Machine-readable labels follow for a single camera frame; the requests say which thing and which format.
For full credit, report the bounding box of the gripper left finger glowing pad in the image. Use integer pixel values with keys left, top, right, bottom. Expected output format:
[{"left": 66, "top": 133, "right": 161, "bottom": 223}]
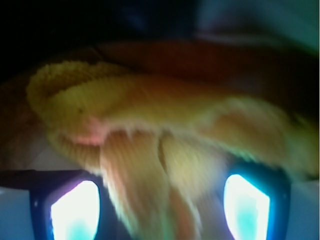
[{"left": 0, "top": 169, "right": 104, "bottom": 240}]

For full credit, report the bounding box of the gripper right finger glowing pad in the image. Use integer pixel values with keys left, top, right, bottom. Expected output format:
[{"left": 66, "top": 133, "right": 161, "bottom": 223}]
[{"left": 223, "top": 163, "right": 320, "bottom": 240}]

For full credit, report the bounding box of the yellow microfiber cloth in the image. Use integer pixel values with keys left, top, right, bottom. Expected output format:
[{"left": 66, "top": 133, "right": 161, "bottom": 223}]
[{"left": 26, "top": 61, "right": 320, "bottom": 240}]

